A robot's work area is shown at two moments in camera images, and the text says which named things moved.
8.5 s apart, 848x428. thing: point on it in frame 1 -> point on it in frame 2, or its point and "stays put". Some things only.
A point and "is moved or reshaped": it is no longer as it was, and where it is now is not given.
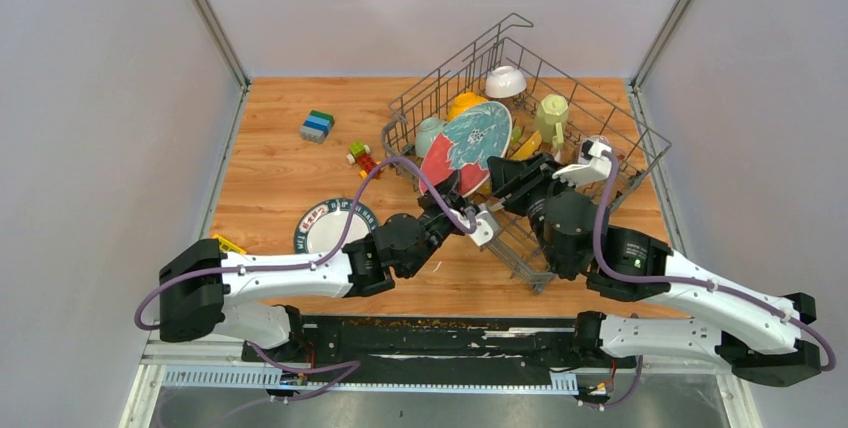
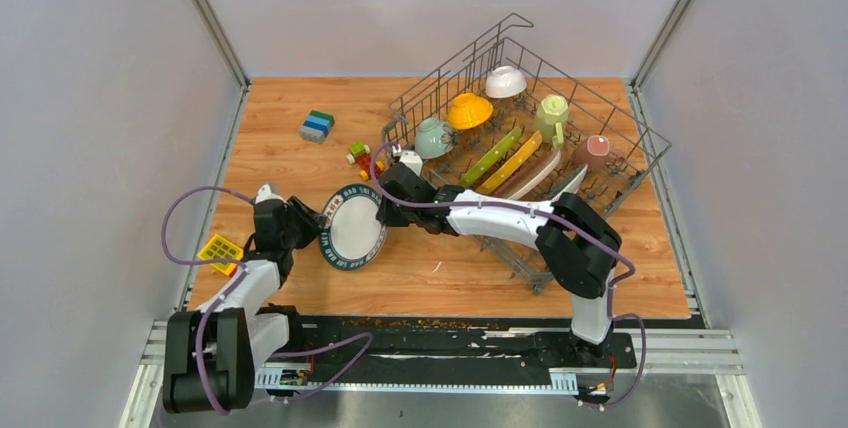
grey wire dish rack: x=503 y=101 stays put
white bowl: x=505 y=82 stays put
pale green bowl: x=425 y=132 stays put
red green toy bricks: x=359 y=154 stays put
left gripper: x=450 y=195 -> x=313 y=221
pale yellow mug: x=551 y=118 stays put
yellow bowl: x=462 y=102 stays put
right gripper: x=531 y=174 -> x=388 y=217
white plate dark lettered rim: x=320 y=228 is moved or reshaped
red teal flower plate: x=473 y=136 is moved or reshaped
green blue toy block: x=317 y=126 stays put
